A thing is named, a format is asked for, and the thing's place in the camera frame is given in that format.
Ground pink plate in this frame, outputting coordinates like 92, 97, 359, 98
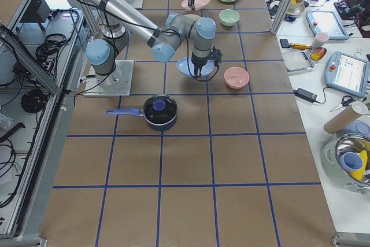
181, 0, 210, 11

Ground blue plate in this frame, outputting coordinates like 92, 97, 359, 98
176, 57, 214, 77

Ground pink bowl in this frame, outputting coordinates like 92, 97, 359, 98
224, 67, 250, 89

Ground green bowl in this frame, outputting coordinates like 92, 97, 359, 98
219, 9, 240, 27

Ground glass pot lid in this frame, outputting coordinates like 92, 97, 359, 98
143, 94, 177, 125

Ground dark blue pot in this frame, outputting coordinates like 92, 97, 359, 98
105, 94, 178, 131

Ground black power adapter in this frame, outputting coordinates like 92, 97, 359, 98
293, 88, 317, 103

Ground pink cup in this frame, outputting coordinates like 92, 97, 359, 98
312, 32, 330, 50

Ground teach pendant far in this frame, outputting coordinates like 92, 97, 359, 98
305, 10, 349, 40

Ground teach pendant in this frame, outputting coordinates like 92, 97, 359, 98
305, 10, 349, 40
324, 51, 369, 98

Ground scissors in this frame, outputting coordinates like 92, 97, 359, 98
330, 95, 356, 112

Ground teach pendant near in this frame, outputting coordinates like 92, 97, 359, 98
324, 51, 369, 98

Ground black control box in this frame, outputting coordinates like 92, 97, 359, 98
17, 0, 51, 30

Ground cardboard tube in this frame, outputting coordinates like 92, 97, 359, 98
323, 101, 368, 134

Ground grey green lid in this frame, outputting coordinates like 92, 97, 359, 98
321, 140, 352, 187

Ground steel mixing bowl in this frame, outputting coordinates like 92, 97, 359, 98
335, 134, 369, 194

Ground blue cup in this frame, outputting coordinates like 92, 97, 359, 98
341, 152, 362, 172

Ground yellow corn toy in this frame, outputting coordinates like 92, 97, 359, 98
349, 150, 368, 181

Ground yellow handled tool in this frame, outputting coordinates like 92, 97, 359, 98
289, 43, 313, 50

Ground black cable bundle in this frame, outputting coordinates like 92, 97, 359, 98
20, 86, 47, 115

